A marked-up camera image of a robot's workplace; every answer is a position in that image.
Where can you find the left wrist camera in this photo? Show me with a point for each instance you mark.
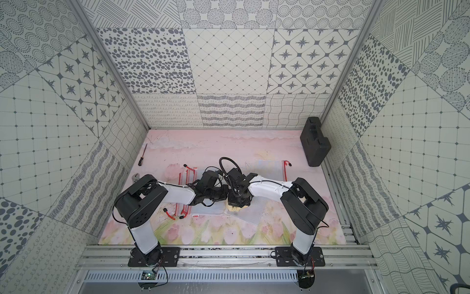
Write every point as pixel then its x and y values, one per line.
pixel 209 179

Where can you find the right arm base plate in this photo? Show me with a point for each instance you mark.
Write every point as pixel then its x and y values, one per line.
pixel 291 257

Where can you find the black red screwdriver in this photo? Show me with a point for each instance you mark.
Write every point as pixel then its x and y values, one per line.
pixel 141 160

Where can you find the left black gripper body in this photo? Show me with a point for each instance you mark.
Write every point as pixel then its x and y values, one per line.
pixel 218 192

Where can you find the aluminium mounting rail frame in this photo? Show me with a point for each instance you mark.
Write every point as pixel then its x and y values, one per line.
pixel 257 263

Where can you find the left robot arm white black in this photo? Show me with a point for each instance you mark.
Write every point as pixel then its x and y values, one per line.
pixel 140 201

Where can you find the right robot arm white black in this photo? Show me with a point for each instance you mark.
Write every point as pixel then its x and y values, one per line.
pixel 305 207

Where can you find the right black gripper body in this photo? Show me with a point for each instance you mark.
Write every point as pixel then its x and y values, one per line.
pixel 235 199

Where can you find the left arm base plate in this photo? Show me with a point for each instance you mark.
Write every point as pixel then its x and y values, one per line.
pixel 164 256

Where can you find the black plastic case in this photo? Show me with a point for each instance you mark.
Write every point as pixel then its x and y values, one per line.
pixel 315 145

